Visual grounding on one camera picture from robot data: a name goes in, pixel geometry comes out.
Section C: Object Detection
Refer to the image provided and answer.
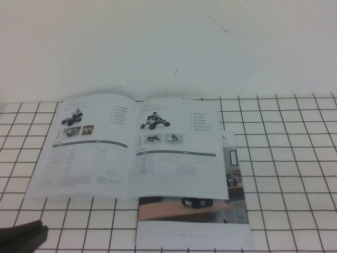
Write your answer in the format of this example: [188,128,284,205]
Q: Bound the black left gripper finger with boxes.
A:
[0,223,49,253]
[0,219,43,237]

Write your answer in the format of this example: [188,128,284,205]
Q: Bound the white product catalog book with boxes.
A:
[23,93,230,202]

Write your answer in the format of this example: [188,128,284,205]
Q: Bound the brochure with photo cover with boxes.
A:
[135,128,255,250]

